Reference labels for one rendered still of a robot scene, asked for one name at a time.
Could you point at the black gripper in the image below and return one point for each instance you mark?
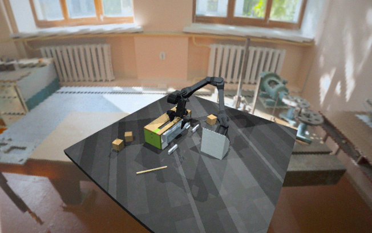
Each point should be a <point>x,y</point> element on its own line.
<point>179,113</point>

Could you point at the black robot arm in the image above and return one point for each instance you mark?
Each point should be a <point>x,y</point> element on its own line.
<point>182,97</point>

